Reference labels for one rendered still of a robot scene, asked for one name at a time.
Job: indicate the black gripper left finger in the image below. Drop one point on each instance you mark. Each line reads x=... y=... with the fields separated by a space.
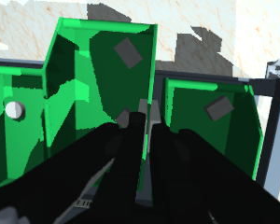
x=45 y=194

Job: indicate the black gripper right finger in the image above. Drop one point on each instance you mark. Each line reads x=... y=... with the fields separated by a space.
x=212 y=180

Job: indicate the grey metal shelf rack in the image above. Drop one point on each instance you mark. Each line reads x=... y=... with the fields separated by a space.
x=268 y=173

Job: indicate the green bin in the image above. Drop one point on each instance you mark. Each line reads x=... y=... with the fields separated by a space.
x=23 y=142
x=237 y=135
x=86 y=83

